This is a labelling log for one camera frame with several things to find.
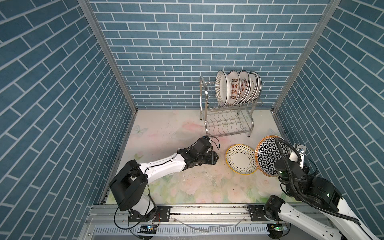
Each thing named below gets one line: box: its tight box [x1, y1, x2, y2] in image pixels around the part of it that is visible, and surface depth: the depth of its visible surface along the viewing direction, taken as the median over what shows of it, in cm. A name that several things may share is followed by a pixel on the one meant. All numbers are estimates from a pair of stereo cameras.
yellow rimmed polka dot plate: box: [225, 143, 258, 176], surface depth 95 cm
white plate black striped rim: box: [215, 70, 228, 107], surface depth 91 cm
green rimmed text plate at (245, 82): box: [237, 70, 250, 105], surface depth 83 cm
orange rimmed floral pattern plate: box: [255, 135, 291, 178], surface depth 77 cm
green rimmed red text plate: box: [227, 70, 241, 106], surface depth 84 cm
